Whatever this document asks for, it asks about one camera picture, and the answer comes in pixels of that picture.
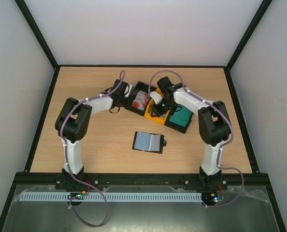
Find black bin with teal cards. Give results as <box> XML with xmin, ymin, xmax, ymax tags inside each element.
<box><xmin>164</xmin><ymin>104</ymin><xmax>194</xmax><ymax>134</ymax></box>

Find teal card stack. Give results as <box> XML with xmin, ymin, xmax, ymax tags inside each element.
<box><xmin>169</xmin><ymin>105</ymin><xmax>193</xmax><ymax>128</ymax></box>

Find black aluminium frame rail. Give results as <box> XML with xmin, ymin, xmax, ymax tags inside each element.
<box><xmin>13</xmin><ymin>172</ymin><xmax>271</xmax><ymax>191</ymax></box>

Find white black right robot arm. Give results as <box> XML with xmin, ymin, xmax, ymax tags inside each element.
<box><xmin>148</xmin><ymin>77</ymin><xmax>234</xmax><ymax>189</ymax></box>

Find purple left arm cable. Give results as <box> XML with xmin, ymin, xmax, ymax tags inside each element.
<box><xmin>62</xmin><ymin>70</ymin><xmax>126</xmax><ymax>228</ymax></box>

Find black leather card holder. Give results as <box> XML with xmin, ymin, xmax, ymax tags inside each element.
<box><xmin>132</xmin><ymin>131</ymin><xmax>167</xmax><ymax>154</ymax></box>

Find red white card stack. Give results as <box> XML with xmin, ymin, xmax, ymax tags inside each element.
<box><xmin>131</xmin><ymin>90</ymin><xmax>148</xmax><ymax>111</ymax></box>

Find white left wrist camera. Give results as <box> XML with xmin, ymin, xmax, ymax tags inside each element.
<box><xmin>123</xmin><ymin>83</ymin><xmax>133</xmax><ymax>98</ymax></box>

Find yellow plastic bin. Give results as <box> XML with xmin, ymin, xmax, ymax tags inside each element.
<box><xmin>144</xmin><ymin>98</ymin><xmax>170</xmax><ymax>125</ymax></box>

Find black bin with red cards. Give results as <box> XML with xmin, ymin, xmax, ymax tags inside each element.
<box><xmin>125</xmin><ymin>81</ymin><xmax>150</xmax><ymax>116</ymax></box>

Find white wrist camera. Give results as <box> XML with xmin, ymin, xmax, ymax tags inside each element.
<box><xmin>123</xmin><ymin>83</ymin><xmax>133</xmax><ymax>98</ymax></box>
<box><xmin>150</xmin><ymin>91</ymin><xmax>162</xmax><ymax>104</ymax></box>

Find white slotted cable duct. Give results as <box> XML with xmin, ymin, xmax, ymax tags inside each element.
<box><xmin>18</xmin><ymin>192</ymin><xmax>202</xmax><ymax>203</ymax></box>

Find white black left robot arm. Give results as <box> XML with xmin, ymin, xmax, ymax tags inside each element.
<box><xmin>55</xmin><ymin>79</ymin><xmax>133</xmax><ymax>189</ymax></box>

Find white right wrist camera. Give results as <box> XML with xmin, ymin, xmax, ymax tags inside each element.
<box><xmin>150</xmin><ymin>91</ymin><xmax>162</xmax><ymax>104</ymax></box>

